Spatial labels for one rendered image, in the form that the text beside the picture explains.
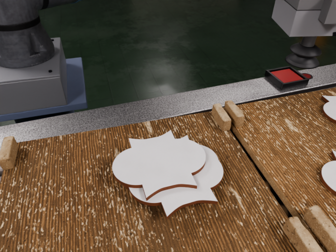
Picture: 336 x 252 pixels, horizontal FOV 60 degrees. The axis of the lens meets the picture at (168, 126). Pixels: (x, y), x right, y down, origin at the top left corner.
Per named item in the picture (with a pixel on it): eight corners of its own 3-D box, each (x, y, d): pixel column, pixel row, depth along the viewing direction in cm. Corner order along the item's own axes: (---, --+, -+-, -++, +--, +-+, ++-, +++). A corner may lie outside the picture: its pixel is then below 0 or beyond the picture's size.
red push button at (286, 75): (268, 76, 76) (269, 71, 75) (288, 72, 78) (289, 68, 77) (282, 88, 72) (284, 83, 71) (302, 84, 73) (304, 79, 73)
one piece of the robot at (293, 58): (298, 51, 36) (294, 65, 37) (329, 50, 36) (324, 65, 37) (286, 38, 39) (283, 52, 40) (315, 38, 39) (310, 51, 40)
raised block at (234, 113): (222, 110, 61) (224, 99, 60) (230, 109, 62) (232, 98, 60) (235, 128, 57) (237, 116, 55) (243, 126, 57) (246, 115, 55)
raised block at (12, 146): (8, 147, 53) (2, 136, 51) (19, 145, 53) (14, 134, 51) (2, 171, 48) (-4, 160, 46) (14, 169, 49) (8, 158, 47)
